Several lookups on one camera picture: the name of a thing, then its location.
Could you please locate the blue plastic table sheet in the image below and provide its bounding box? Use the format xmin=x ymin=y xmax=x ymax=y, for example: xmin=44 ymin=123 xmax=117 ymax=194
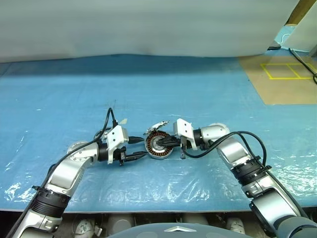
xmin=0 ymin=53 xmax=317 ymax=213

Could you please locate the toothed metal rotor disc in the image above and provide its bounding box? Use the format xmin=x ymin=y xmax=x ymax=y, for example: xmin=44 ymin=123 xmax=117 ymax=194
xmin=144 ymin=120 xmax=170 ymax=136

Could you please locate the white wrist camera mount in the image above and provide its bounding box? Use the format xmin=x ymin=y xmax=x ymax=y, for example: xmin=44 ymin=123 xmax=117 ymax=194
xmin=106 ymin=125 xmax=130 ymax=165
xmin=172 ymin=118 xmax=199 ymax=151

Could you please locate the white foam backdrop sheet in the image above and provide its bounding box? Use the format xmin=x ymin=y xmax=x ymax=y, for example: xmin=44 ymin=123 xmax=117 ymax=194
xmin=0 ymin=0 xmax=298 ymax=64

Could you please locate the grey robot torso with emblem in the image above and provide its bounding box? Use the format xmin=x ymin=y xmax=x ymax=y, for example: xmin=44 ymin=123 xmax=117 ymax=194
xmin=106 ymin=223 xmax=197 ymax=238

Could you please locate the white rounded shape with marks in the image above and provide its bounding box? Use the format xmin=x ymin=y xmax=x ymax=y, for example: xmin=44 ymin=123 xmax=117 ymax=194
xmin=226 ymin=216 xmax=246 ymax=234
xmin=74 ymin=218 xmax=98 ymax=237

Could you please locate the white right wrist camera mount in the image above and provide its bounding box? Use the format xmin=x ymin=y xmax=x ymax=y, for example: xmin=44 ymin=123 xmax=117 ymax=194
xmin=172 ymin=118 xmax=199 ymax=151

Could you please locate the black background cable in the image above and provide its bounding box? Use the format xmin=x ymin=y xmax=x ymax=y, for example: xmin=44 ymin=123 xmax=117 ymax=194
xmin=288 ymin=47 xmax=317 ymax=84

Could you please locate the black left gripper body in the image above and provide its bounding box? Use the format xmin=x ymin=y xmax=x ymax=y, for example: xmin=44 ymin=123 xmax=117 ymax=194
xmin=112 ymin=146 xmax=131 ymax=167

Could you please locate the white upright panel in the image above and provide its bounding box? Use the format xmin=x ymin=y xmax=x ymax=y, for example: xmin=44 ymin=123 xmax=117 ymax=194
xmin=281 ymin=7 xmax=317 ymax=52

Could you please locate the dark flat device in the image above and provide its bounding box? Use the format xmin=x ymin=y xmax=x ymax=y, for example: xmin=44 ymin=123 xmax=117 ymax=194
xmin=266 ymin=40 xmax=282 ymax=51

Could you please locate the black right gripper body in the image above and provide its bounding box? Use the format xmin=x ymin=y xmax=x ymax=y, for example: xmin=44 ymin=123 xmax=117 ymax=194
xmin=174 ymin=135 xmax=187 ymax=160

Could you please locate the silver motor with copper windings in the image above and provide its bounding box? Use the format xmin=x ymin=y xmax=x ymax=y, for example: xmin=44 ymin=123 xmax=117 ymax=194
xmin=144 ymin=130 xmax=175 ymax=161

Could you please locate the yellow tape grid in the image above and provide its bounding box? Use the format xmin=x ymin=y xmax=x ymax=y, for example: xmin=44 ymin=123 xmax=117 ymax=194
xmin=260 ymin=63 xmax=315 ymax=80

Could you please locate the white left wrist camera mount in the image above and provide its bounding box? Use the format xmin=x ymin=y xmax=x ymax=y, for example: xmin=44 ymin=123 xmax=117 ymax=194
xmin=106 ymin=125 xmax=130 ymax=165

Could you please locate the brown cardboard sheet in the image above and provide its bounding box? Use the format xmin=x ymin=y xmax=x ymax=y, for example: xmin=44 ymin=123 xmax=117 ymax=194
xmin=238 ymin=53 xmax=317 ymax=106

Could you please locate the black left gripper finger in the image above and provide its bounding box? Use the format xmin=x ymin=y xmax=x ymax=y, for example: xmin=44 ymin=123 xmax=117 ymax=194
xmin=124 ymin=151 xmax=150 ymax=161
xmin=128 ymin=136 xmax=145 ymax=145

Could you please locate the white cylinder under table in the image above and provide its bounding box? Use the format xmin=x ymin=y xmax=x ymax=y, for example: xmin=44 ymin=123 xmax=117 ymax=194
xmin=107 ymin=214 xmax=135 ymax=227
xmin=181 ymin=213 xmax=209 ymax=226

